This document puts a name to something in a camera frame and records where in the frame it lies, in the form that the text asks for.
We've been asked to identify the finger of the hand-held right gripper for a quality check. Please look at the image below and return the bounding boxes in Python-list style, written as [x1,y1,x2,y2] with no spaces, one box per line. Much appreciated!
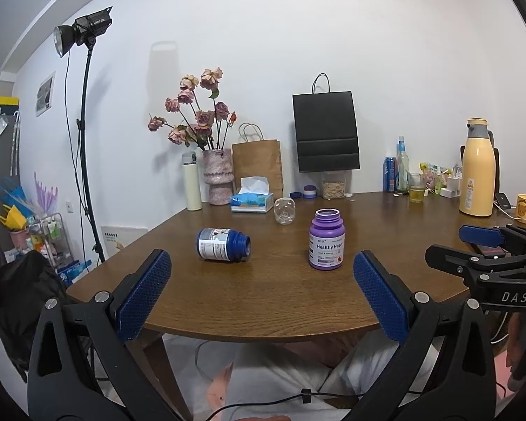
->
[425,245,526,282]
[459,223,526,250]

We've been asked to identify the clear bottle with blue cap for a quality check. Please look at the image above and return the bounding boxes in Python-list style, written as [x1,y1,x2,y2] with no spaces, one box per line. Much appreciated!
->
[397,136,410,194]

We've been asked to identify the pink speckled vase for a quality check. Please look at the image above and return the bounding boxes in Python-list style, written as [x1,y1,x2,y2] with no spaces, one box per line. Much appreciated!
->
[202,148,234,205]

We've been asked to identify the black cloth bag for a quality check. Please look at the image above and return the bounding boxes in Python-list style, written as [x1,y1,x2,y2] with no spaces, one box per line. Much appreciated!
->
[0,250,93,383]

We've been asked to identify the purple plastic hangers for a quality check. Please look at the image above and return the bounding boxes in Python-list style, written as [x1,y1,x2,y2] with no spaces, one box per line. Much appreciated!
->
[33,172,59,216]

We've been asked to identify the purple pill bottle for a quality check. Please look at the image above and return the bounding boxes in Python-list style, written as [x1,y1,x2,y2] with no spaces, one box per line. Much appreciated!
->
[309,209,345,272]

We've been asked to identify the brown paper bag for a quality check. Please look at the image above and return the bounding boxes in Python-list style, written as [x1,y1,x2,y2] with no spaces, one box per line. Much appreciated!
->
[232,123,284,200]

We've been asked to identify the white charger block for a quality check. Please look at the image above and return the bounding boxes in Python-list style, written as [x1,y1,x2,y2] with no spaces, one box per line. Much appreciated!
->
[440,166,464,199]

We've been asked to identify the black cable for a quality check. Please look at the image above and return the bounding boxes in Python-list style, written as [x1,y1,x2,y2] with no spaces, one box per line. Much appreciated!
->
[201,388,422,421]

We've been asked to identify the wall poster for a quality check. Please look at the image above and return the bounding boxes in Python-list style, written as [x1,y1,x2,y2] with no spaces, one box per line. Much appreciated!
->
[35,71,56,117]

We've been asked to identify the clear glass cup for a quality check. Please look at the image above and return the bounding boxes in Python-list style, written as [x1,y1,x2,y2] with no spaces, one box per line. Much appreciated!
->
[274,198,296,225]

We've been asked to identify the blue tissue box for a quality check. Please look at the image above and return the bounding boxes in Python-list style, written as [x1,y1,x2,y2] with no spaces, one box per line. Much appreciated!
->
[230,176,275,214]

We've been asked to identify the white printed board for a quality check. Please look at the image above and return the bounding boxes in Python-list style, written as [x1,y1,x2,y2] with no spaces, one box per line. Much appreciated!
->
[100,225,149,260]

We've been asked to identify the blue soda can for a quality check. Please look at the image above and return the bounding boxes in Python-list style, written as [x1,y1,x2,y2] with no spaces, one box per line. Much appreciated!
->
[383,156,398,192]

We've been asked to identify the snack packets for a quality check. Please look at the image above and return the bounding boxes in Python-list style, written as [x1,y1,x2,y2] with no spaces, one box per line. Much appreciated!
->
[419,162,449,195]

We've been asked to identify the yellow thermos jug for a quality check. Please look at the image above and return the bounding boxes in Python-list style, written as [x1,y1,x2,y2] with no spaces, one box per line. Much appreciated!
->
[458,118,497,217]

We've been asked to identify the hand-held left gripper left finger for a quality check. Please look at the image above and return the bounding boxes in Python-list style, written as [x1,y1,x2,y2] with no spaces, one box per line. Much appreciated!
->
[27,248,190,421]

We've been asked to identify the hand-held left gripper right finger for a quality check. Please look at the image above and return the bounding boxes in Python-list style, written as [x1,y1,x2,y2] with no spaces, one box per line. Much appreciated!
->
[345,249,499,421]

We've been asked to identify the wire storage rack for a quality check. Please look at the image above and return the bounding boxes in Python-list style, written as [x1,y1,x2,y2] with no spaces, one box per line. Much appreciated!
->
[28,213,76,273]

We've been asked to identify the person's white clothing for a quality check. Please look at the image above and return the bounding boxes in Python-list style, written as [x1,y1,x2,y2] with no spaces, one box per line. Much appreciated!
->
[163,332,426,421]

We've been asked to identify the black studio light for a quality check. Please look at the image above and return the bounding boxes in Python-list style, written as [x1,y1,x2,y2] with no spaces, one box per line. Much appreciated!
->
[54,6,114,58]

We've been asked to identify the blue pill bottle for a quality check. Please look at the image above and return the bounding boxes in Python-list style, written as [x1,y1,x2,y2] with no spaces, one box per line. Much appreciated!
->
[196,227,251,263]

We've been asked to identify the white thermos bottle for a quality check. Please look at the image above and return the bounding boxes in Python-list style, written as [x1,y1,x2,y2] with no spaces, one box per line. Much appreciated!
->
[182,151,203,211]

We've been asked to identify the clear container of oats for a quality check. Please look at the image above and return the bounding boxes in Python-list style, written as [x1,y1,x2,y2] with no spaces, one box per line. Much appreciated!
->
[320,171,346,199]

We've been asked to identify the black paper bag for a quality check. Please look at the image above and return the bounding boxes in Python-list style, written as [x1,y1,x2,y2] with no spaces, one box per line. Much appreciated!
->
[292,73,361,173]

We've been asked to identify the glass of yellow drink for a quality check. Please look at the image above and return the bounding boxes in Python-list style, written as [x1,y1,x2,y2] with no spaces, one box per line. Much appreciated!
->
[408,173,425,203]

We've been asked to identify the dried pink roses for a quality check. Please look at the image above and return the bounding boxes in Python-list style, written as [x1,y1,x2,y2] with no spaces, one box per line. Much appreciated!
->
[148,67,237,151]

